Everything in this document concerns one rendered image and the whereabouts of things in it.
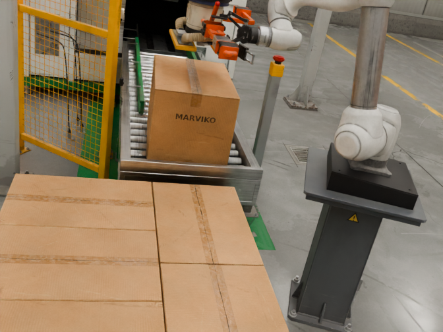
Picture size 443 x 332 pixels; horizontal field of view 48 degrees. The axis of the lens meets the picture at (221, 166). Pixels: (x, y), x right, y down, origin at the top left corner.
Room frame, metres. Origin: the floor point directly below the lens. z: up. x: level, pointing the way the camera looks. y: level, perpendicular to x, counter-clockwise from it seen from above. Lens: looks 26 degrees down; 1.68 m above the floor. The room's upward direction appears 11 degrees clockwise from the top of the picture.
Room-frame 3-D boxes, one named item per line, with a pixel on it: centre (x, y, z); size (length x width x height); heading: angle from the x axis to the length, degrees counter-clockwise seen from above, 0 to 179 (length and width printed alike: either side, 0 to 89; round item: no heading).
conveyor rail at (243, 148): (3.38, 0.11, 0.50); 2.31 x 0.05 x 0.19; 14
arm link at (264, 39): (2.33, -0.08, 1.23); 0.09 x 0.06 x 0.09; 16
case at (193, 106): (2.51, 0.23, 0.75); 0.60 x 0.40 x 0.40; 12
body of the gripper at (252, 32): (2.31, -0.01, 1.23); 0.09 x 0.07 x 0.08; 106
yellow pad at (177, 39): (2.50, 0.31, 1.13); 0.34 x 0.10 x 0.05; 15
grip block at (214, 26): (2.28, 0.15, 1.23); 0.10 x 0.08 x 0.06; 105
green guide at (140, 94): (3.58, 0.77, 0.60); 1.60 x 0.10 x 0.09; 14
